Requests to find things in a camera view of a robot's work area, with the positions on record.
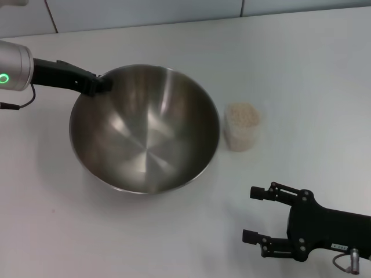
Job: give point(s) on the stainless steel mixing bowl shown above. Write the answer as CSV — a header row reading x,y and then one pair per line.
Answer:
x,y
145,139

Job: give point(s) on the white rice grains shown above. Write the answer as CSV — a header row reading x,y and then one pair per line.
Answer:
x,y
243,116

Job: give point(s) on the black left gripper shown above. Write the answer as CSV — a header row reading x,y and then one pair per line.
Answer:
x,y
55,73

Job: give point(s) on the clear plastic cup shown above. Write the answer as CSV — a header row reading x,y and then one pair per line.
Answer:
x,y
227,136

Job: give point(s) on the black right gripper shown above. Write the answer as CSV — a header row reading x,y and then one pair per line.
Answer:
x,y
324,228

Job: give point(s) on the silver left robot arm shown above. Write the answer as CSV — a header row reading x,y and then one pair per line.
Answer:
x,y
16,65

